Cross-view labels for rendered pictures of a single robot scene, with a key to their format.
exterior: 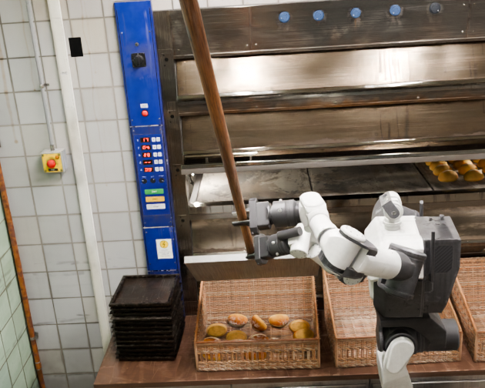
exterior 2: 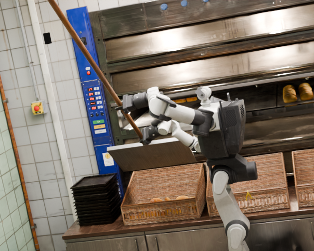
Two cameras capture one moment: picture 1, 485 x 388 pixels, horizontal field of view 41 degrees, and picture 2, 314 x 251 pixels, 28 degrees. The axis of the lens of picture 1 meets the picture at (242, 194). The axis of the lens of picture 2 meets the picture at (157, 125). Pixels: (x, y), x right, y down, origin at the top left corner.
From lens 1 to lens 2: 1.90 m
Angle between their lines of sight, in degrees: 14
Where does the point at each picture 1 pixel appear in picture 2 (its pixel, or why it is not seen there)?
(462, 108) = (283, 50)
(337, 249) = (154, 104)
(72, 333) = (57, 223)
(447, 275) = (235, 127)
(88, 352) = not seen: hidden behind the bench
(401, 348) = (220, 177)
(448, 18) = not seen: outside the picture
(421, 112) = (257, 55)
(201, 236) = not seen: hidden behind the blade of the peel
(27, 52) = (21, 44)
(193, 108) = (117, 67)
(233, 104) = (140, 62)
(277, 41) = (162, 21)
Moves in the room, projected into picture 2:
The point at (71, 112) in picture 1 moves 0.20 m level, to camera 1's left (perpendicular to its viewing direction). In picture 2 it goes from (47, 76) to (22, 80)
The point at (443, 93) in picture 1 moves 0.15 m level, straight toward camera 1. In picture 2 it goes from (268, 42) to (262, 44)
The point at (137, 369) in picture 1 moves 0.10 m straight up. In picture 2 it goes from (89, 228) to (86, 215)
